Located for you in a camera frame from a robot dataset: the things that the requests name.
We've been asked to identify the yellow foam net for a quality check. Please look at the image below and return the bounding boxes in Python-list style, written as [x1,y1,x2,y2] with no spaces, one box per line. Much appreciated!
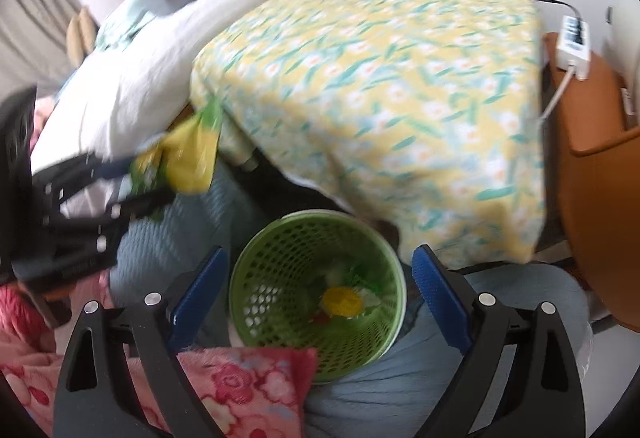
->
[320,285,365,319]

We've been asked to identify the yellow floral tablecloth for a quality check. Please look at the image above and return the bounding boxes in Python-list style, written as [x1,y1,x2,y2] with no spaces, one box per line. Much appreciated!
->
[190,0,547,264]

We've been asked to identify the white power strip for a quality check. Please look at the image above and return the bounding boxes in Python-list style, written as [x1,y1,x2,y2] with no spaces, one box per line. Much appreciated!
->
[555,15,593,81]

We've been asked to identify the grey-brown curtain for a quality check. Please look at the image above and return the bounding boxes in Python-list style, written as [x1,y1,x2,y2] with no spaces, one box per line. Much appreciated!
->
[0,0,83,99]

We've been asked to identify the black plug with cable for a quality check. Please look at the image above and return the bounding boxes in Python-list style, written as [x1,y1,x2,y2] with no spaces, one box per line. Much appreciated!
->
[530,0,583,31]

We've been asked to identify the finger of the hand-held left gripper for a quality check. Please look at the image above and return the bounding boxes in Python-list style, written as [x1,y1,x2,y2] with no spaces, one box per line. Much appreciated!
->
[42,185,176,244]
[32,138,169,210]

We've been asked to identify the green and yellow snack wrapper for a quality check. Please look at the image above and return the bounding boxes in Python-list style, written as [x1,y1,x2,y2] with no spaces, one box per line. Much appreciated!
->
[129,95,224,221]

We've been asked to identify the light blue pillowcase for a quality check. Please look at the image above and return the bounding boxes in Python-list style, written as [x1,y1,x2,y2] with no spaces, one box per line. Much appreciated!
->
[95,0,166,51]

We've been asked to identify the white bedding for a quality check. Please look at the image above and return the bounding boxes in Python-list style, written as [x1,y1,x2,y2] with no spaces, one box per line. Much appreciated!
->
[30,0,321,219]

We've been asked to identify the green mesh waste basket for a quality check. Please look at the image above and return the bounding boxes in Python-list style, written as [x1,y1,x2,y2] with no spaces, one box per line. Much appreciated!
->
[228,209,407,385]

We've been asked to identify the white power strip cable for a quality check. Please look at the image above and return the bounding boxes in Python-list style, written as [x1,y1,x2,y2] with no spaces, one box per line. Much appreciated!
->
[540,68,576,121]

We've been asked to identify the beige cushion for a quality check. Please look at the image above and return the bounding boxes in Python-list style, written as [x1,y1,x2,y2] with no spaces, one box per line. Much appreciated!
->
[67,7,101,69]

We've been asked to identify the pink floral blanket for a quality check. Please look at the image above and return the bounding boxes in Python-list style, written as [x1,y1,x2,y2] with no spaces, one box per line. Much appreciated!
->
[0,98,321,438]

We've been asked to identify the person's light blue pants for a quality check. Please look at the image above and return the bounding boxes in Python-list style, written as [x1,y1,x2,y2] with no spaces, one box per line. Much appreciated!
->
[107,163,593,438]

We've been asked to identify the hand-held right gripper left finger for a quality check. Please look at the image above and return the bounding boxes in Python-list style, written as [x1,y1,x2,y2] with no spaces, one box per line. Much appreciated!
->
[52,245,230,438]

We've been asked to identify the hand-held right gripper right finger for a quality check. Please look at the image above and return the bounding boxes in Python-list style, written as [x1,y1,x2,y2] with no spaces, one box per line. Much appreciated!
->
[411,244,586,438]

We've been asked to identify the brown wooden stool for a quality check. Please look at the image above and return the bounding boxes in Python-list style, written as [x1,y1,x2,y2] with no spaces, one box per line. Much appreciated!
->
[542,32,640,334]

